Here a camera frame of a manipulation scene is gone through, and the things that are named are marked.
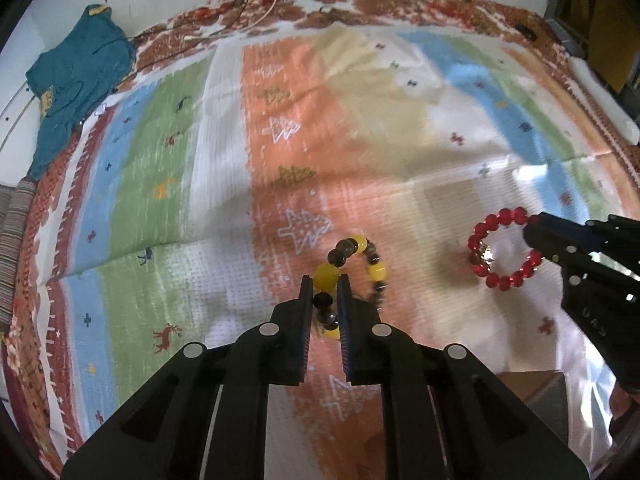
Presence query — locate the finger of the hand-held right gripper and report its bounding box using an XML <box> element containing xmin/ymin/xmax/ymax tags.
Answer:
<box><xmin>522</xmin><ymin>212</ymin><xmax>608</xmax><ymax>273</ymax></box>
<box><xmin>585</xmin><ymin>214</ymin><xmax>640</xmax><ymax>281</ymax></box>

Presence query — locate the striped grey cushion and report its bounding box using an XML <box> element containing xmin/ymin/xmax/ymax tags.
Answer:
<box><xmin>0</xmin><ymin>177</ymin><xmax>38</xmax><ymax>333</ymax></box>

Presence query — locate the yellow and dark bead bracelet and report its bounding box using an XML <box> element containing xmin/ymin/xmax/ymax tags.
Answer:
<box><xmin>312</xmin><ymin>234</ymin><xmax>390</xmax><ymax>345</ymax></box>

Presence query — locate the mustard hanging garment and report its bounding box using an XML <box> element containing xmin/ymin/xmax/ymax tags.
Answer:
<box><xmin>560</xmin><ymin>0</ymin><xmax>640</xmax><ymax>93</ymax></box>

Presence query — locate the white cable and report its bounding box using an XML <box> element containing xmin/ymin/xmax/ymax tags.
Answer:
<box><xmin>182</xmin><ymin>0</ymin><xmax>282</xmax><ymax>43</ymax></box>

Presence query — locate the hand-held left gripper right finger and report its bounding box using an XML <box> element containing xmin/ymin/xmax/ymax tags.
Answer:
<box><xmin>336</xmin><ymin>274</ymin><xmax>591</xmax><ymax>480</ymax></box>

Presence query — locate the white bolster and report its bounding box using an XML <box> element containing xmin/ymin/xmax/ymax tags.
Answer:
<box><xmin>567</xmin><ymin>55</ymin><xmax>640</xmax><ymax>143</ymax></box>

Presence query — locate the red bead bracelet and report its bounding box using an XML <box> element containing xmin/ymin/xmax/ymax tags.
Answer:
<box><xmin>467</xmin><ymin>208</ymin><xmax>543</xmax><ymax>292</ymax></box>

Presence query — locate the teal garment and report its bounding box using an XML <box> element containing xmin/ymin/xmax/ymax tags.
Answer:
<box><xmin>25</xmin><ymin>4</ymin><xmax>137</xmax><ymax>181</ymax></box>

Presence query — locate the striped colourful mat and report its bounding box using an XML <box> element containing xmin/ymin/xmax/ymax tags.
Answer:
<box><xmin>47</xmin><ymin>25</ymin><xmax>640</xmax><ymax>480</ymax></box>

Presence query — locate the silver metal tin box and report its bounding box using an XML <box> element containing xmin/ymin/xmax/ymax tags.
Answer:
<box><xmin>495</xmin><ymin>370</ymin><xmax>572</xmax><ymax>442</ymax></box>

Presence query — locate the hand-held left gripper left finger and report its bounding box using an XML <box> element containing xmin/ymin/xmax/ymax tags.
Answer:
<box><xmin>60</xmin><ymin>275</ymin><xmax>316</xmax><ymax>480</ymax></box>

